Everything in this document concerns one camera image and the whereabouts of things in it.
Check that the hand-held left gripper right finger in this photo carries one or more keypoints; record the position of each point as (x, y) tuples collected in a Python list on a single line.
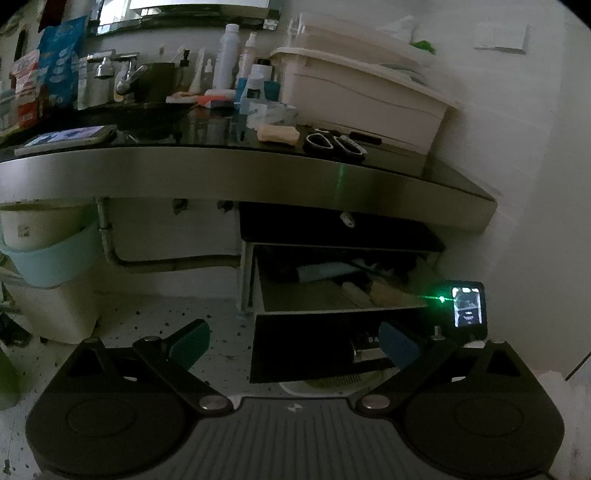
[(398, 345)]

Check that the blue toiletry bottle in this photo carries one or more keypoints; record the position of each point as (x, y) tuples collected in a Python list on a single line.
[(272, 91)]

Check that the beige wooden board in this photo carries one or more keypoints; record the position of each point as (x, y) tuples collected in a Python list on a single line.
[(397, 295)]

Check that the teal basin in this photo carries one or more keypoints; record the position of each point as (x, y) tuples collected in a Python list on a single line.
[(55, 267)]

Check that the white plastic clip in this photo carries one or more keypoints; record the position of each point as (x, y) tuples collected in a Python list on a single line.
[(347, 218)]

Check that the wall mirror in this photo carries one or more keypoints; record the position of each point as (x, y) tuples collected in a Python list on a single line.
[(184, 14)]

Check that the white trash bin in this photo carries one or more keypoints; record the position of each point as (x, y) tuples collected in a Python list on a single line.
[(55, 314)]

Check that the dark cup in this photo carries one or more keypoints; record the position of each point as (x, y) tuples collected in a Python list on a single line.
[(157, 83)]

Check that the green plastic bag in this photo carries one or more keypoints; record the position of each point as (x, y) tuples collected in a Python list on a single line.
[(423, 46)]

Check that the white round-opening appliance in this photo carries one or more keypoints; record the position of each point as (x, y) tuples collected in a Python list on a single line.
[(332, 385)]

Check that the blue patterned packet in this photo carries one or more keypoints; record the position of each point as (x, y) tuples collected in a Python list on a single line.
[(62, 60)]

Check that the white lidded dish rack box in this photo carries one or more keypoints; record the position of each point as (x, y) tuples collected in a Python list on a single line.
[(360, 106)]

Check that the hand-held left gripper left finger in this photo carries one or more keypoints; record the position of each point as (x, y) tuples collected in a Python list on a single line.
[(190, 344)]

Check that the red white packets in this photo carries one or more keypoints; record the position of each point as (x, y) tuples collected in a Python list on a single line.
[(25, 90)]

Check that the white basin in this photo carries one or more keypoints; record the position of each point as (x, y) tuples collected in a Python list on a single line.
[(41, 228)]

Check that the pink sponge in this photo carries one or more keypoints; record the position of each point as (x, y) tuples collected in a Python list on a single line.
[(217, 101)]

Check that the tall white bottle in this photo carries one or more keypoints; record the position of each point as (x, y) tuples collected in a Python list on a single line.
[(226, 55)]

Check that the white spray bottle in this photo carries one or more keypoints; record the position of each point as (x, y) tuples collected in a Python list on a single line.
[(248, 55)]

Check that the metal drain pipe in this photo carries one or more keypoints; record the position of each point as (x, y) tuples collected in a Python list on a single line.
[(161, 264)]

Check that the white blue toiletry tube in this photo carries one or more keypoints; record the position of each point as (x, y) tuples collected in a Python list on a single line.
[(243, 97)]

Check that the smartphone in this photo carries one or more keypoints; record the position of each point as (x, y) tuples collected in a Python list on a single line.
[(69, 137)]

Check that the chrome faucet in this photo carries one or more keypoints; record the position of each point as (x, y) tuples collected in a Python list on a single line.
[(127, 76)]

